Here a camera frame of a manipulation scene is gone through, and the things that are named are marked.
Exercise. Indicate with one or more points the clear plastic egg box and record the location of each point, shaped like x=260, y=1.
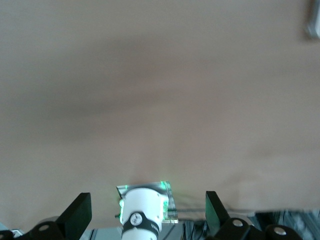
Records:
x=313, y=25

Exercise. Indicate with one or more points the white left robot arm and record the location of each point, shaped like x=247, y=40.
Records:
x=142, y=205

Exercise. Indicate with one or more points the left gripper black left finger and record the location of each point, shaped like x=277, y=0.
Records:
x=73, y=220

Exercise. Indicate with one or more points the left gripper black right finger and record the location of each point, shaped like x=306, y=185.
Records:
x=217, y=220

